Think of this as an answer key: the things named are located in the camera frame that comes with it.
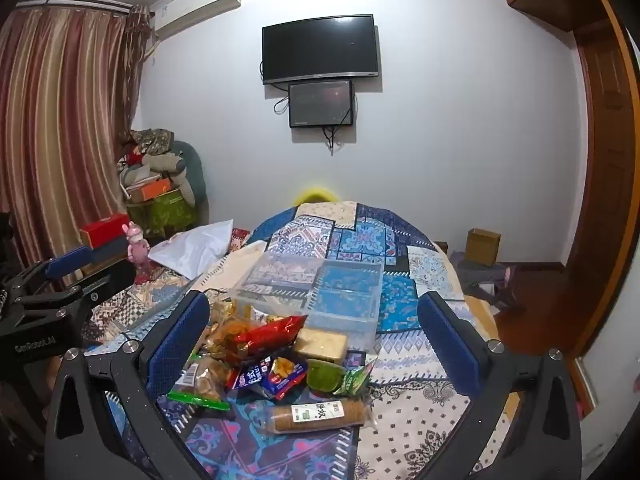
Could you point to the wooden door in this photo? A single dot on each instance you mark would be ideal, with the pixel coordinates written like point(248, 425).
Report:
point(607, 185)

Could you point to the patterned folded cloth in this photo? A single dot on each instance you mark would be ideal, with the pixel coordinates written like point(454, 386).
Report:
point(152, 140)

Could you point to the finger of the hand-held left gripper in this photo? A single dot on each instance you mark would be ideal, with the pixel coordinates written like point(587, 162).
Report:
point(67, 262)
point(107, 282)

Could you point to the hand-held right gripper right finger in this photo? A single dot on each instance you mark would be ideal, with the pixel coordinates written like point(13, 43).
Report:
point(450, 352)

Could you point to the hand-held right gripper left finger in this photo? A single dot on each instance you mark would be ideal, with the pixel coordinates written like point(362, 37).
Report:
point(177, 347)

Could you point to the red box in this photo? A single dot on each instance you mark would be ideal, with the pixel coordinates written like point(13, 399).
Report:
point(102, 230)

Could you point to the brown biscuit roll packet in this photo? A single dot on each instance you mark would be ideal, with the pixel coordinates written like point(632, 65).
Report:
point(315, 415)

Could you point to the yellow round object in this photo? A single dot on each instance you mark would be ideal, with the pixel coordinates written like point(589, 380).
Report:
point(316, 195)

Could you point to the small red blue snack packet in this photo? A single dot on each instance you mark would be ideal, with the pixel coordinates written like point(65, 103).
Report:
point(282, 376)

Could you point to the orange cardboard box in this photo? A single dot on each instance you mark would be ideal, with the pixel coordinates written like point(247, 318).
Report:
point(150, 189)

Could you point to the grey clothing heap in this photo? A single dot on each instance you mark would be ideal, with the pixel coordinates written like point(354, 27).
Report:
point(480, 280)

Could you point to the red chip bag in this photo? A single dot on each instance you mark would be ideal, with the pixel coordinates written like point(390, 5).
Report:
point(270, 335)

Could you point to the dark green snack packet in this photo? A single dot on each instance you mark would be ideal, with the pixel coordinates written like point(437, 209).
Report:
point(324, 377)

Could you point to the clear plastic storage container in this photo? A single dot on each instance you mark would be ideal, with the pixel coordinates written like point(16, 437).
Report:
point(345, 295)

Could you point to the grey green bolster cushion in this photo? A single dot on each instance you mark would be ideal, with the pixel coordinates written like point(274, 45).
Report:
point(192, 170)

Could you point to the beige cake packet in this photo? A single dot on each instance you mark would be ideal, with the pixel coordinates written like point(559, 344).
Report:
point(320, 345)

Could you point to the blue patchwork quilt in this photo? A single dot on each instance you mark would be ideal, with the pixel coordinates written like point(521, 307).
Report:
point(400, 410)

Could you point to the white pillow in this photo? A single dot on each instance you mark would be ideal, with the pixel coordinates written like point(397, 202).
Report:
point(195, 250)

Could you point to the brown cardboard box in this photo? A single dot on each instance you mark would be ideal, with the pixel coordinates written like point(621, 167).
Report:
point(482, 247)

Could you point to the wall-mounted black television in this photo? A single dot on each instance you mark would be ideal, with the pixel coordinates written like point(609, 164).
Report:
point(319, 49)

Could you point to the green white snack packet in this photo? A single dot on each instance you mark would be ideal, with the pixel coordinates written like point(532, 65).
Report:
point(357, 379)

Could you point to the white air conditioner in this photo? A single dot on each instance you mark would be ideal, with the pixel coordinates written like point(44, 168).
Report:
point(197, 5)

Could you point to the clear green-edged snack bag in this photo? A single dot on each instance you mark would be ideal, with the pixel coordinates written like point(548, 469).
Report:
point(205, 382)

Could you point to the small black wall monitor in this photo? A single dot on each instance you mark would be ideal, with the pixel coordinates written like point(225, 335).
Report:
point(320, 104)

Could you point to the clear bag of orange twists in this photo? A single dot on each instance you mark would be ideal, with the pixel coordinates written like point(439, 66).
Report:
point(227, 332)

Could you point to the pink plush toy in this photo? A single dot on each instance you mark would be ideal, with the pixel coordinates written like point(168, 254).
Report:
point(137, 247)

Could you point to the striped red curtain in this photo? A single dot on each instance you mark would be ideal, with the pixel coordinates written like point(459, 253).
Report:
point(65, 135)

